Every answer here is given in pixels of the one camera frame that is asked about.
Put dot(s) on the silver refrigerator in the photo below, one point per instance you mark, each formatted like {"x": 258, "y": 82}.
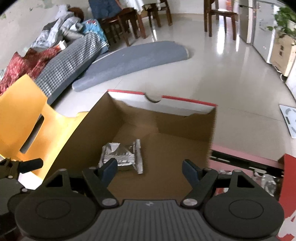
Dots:
{"x": 246, "y": 13}

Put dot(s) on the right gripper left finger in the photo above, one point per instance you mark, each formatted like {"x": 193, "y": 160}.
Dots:
{"x": 97, "y": 181}

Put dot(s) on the yellow plastic chair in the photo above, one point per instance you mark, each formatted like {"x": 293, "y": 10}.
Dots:
{"x": 21, "y": 106}

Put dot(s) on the pink lap desk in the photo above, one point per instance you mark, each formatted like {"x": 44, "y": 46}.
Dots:
{"x": 222, "y": 158}

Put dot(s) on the white bathroom scale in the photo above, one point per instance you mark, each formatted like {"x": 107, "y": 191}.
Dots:
{"x": 289, "y": 115}

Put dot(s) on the silver foil pouch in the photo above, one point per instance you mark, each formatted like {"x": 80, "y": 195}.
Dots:
{"x": 128, "y": 156}
{"x": 267, "y": 182}
{"x": 224, "y": 172}

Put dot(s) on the brown cardboard carton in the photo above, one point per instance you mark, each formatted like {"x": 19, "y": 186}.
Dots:
{"x": 283, "y": 53}

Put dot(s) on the wooden chair with jacket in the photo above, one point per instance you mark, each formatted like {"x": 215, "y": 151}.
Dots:
{"x": 117, "y": 22}

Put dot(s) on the red cardboard shoe box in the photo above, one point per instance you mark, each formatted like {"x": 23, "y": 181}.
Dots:
{"x": 170, "y": 131}

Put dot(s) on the red patterned blanket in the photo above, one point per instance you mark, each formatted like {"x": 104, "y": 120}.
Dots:
{"x": 31, "y": 64}

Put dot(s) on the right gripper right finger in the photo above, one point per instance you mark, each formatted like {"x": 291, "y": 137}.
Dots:
{"x": 202, "y": 182}

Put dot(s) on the pile of grey clothes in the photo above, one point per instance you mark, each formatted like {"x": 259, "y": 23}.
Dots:
{"x": 66, "y": 27}

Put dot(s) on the houndstooth sofa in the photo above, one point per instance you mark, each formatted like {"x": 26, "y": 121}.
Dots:
{"x": 66, "y": 66}

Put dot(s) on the green potted vine plant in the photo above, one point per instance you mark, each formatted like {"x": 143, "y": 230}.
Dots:
{"x": 285, "y": 22}

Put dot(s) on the grey rolled floor mat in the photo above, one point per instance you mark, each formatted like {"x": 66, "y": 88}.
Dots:
{"x": 129, "y": 60}

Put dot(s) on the red Kappa box lid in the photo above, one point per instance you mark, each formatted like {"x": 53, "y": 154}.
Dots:
{"x": 288, "y": 198}

